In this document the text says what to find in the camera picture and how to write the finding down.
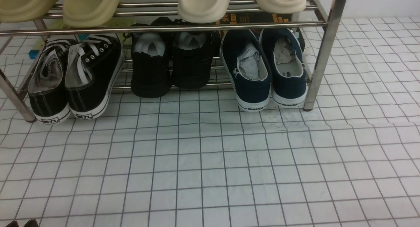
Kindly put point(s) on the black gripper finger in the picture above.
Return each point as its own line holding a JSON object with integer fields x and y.
{"x": 31, "y": 223}

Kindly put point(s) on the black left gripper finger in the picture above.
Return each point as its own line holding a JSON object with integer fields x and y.
{"x": 12, "y": 224}

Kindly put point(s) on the navy slip-on shoe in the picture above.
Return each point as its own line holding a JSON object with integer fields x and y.
{"x": 247, "y": 68}
{"x": 285, "y": 58}

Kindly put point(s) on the black mesh shoe left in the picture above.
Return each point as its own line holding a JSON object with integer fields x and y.
{"x": 151, "y": 54}

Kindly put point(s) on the black mesh shoe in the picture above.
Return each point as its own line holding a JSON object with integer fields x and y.
{"x": 192, "y": 55}
{"x": 151, "y": 54}

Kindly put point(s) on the yellow green packet behind rack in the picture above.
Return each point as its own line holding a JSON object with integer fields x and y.
{"x": 58, "y": 24}

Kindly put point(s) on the black mesh shoe right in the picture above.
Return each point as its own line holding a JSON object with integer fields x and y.
{"x": 192, "y": 55}

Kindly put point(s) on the stainless steel shoe rack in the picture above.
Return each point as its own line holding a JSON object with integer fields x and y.
{"x": 329, "y": 22}

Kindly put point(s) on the black lace-up sneaker far left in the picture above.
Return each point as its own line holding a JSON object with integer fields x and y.
{"x": 46, "y": 89}

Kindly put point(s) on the black lace-up sneaker with laces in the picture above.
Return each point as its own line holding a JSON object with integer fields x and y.
{"x": 93, "y": 66}

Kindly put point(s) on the beige slipper far left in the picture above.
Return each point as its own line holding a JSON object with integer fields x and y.
{"x": 24, "y": 10}

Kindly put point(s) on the beige slipper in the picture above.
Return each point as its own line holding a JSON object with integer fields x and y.
{"x": 88, "y": 13}
{"x": 24, "y": 10}

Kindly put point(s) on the cream slipper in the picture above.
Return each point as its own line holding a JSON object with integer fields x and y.
{"x": 282, "y": 6}
{"x": 202, "y": 11}

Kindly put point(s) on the black box with orange print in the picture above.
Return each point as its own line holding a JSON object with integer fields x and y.
{"x": 256, "y": 17}

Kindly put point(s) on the cream slipper far right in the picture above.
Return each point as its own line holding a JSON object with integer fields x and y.
{"x": 282, "y": 6}

